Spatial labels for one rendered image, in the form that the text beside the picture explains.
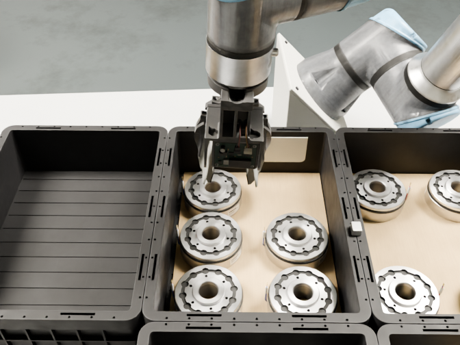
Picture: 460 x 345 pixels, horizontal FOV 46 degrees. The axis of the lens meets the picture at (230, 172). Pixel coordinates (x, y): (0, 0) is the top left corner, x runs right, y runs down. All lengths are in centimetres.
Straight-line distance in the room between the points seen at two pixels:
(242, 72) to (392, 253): 47
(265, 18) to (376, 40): 59
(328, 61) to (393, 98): 16
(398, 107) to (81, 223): 63
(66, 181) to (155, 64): 191
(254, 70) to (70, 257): 49
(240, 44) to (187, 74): 227
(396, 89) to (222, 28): 58
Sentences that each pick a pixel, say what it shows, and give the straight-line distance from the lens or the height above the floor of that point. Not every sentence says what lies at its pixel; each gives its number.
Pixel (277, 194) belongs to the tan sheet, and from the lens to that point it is 100.
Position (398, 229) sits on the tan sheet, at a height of 83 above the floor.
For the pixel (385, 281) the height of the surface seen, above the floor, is 86.
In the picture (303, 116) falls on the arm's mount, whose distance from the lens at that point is 111.
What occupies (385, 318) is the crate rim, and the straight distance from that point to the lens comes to 74.
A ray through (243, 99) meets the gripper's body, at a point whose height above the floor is 119.
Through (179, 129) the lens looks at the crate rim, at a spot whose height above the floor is 93.
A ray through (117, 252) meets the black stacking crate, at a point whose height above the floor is 83.
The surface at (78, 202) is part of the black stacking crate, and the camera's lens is 102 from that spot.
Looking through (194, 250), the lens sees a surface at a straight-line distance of 87.
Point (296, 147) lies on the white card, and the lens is 100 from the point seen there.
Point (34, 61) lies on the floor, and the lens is 310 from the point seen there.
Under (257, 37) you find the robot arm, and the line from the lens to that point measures 57.
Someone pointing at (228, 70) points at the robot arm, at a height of 122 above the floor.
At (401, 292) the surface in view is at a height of 84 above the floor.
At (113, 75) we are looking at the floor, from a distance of 287.
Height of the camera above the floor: 154
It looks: 44 degrees down
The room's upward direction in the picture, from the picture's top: straight up
